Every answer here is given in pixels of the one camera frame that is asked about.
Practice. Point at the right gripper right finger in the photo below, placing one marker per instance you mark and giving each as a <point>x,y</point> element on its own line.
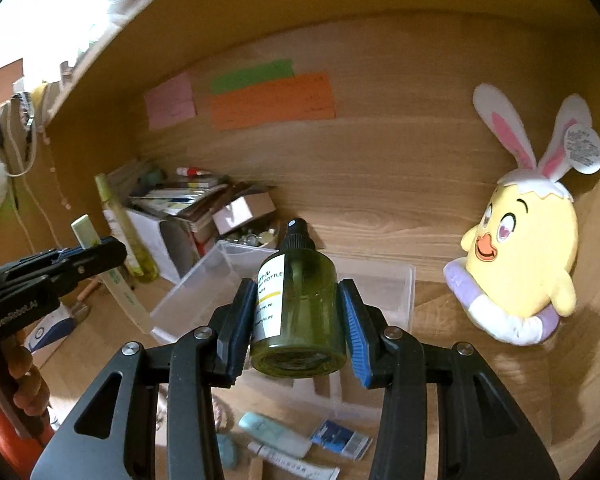
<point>364,327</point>

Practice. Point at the yellow chick plush toy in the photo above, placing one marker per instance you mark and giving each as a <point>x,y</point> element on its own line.
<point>514,280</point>

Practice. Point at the light teal tube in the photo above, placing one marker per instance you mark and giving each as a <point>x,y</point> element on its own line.
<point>275,435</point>

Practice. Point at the teal tape roll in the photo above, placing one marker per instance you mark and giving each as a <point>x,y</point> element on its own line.
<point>228,451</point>

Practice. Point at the green sticky note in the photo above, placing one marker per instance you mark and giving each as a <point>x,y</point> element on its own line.
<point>249,76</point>

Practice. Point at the white printed cream tube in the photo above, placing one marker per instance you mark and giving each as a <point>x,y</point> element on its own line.
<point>296,466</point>

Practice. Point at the pink sticky note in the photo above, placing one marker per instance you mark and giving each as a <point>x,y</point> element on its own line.
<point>170,103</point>

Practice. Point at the green glass spray bottle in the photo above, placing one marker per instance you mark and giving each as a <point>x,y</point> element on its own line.
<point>310,340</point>

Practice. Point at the small white open box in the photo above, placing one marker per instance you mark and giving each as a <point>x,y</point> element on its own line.
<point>241,211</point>

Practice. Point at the person's left hand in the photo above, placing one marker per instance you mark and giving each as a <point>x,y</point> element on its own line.
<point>32,394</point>

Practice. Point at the pale green stick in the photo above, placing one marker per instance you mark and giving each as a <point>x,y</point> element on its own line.
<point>87,236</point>

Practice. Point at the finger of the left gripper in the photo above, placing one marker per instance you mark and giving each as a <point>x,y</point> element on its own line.
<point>95,257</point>

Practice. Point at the small brown wooden block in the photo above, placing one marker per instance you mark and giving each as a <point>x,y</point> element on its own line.
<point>255,469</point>

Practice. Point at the clear plastic storage bin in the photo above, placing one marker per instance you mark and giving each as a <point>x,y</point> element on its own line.
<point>214,280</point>

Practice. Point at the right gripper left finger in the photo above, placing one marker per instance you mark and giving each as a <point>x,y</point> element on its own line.
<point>234,333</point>

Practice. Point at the tall green spray bottle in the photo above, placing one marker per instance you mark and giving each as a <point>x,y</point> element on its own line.
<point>130,234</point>

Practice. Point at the blue Max staples box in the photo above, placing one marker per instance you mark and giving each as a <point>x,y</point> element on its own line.
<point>341,440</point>

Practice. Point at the orange sticky note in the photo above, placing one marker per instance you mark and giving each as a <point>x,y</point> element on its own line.
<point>304,97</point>

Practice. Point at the blue white carton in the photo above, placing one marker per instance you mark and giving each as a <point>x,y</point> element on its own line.
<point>47,336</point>

